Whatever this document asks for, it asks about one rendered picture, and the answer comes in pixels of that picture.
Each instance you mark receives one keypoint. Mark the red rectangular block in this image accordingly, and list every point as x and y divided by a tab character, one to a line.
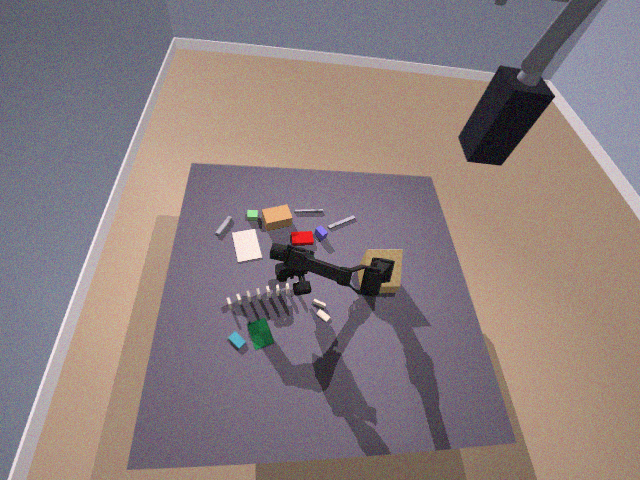
302	238

